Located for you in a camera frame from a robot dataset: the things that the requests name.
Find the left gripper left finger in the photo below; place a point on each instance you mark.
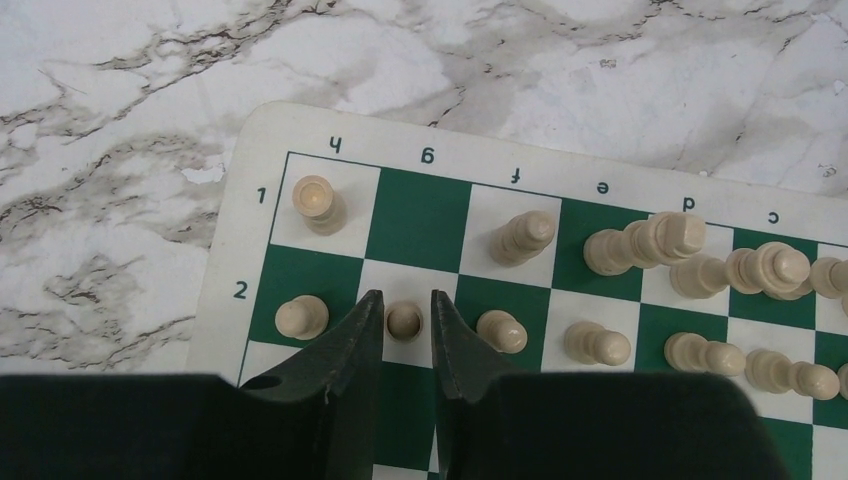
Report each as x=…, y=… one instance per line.
x=312, y=416

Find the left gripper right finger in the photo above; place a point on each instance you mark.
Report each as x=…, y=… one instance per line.
x=495, y=420

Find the light pawn chess piece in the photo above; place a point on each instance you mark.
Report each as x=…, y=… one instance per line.
x=842, y=375

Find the light bishop chess piece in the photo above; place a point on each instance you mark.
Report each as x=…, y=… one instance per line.
x=828, y=277

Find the light king chess piece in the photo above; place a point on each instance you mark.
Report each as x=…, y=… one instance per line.
x=775, y=268

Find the green white chess board mat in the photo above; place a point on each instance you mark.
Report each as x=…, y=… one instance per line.
x=422, y=205

